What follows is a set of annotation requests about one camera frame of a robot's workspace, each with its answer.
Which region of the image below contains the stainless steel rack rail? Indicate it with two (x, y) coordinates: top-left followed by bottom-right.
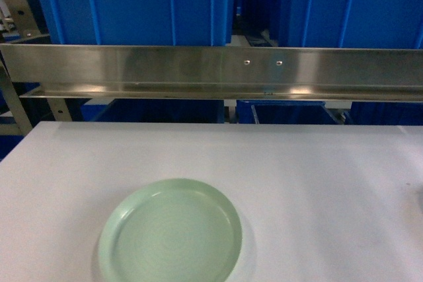
(1, 44), (422, 102)

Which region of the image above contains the large blue bin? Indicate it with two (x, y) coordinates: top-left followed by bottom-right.
(40, 0), (232, 46)
(241, 0), (422, 50)

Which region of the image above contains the pale green round plate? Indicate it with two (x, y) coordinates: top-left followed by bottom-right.
(98, 179), (243, 281)

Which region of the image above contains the large blue bin left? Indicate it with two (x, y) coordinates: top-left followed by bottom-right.
(40, 0), (232, 46)

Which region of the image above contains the large blue bin right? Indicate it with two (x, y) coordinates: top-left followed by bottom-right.
(241, 0), (422, 50)

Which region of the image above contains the lower blue bin right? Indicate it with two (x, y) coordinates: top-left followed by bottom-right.
(236, 100), (343, 125)

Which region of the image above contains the stainless steel rack upright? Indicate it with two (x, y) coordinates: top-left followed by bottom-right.
(1, 55), (33, 136)

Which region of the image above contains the lower blue bin left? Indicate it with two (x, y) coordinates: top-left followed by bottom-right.
(81, 99), (225, 123)

